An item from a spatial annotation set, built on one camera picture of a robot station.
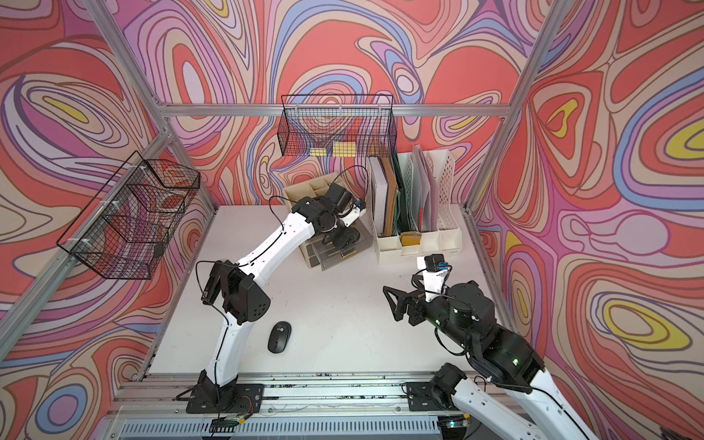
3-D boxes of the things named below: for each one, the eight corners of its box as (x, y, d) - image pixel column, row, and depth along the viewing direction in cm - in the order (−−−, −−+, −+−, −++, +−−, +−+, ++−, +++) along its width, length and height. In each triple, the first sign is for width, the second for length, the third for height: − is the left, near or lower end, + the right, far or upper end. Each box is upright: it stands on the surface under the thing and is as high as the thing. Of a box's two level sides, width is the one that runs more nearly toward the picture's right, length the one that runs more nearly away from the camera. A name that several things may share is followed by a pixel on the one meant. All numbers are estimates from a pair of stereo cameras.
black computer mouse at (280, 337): (267, 353, 83) (265, 351, 81) (273, 323, 89) (271, 321, 87) (288, 353, 83) (287, 351, 81) (293, 323, 89) (292, 321, 87)
